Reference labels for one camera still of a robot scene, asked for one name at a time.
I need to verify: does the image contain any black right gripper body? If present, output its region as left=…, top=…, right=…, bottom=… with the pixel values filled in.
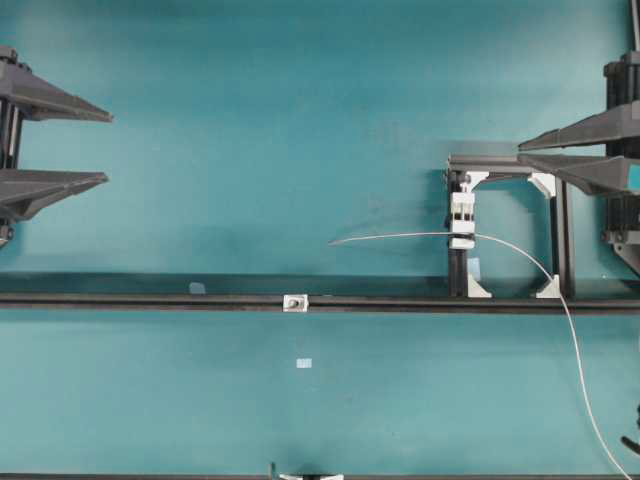
left=603, top=50, right=639, bottom=275

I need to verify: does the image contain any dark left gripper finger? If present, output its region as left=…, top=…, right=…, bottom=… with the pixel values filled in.
left=1, top=75, right=113, bottom=123
left=1, top=170, right=109, bottom=220

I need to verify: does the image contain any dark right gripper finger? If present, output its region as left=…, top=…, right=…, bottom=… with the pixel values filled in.
left=518, top=102, right=639, bottom=151
left=517, top=154, right=639, bottom=196

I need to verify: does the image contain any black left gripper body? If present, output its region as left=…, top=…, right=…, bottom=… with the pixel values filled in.
left=1, top=45, right=30, bottom=245

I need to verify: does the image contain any thin grey wire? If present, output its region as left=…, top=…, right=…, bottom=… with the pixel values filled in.
left=328, top=231, right=632, bottom=480

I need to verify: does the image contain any black clip right edge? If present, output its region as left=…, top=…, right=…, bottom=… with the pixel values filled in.
left=620, top=404, right=640, bottom=451

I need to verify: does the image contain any small white tape square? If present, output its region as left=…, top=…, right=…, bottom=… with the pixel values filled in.
left=296, top=358, right=313, bottom=369

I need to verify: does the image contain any black vertical post top right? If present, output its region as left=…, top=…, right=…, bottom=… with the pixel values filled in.
left=629, top=0, right=640, bottom=51

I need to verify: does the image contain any long black aluminium rail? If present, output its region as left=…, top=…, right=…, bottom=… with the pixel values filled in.
left=0, top=292, right=640, bottom=316

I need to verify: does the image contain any black aluminium frame stand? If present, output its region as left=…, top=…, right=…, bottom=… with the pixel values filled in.
left=445, top=155, right=575, bottom=299

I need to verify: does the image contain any white wire clamp block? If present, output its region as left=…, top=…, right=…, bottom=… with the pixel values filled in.
left=449, top=192, right=475, bottom=250

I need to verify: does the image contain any clear tape patch on rail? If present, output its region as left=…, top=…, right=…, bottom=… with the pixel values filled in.
left=189, top=282, right=206, bottom=295

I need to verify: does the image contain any black rail at bottom edge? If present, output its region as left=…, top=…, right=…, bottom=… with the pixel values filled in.
left=1, top=473, right=626, bottom=480

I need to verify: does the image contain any metal fitting on rail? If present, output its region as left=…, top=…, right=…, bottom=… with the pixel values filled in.
left=283, top=294, right=309, bottom=313

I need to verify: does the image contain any white bracket at bottom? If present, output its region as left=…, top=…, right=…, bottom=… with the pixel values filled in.
left=278, top=474, right=345, bottom=480

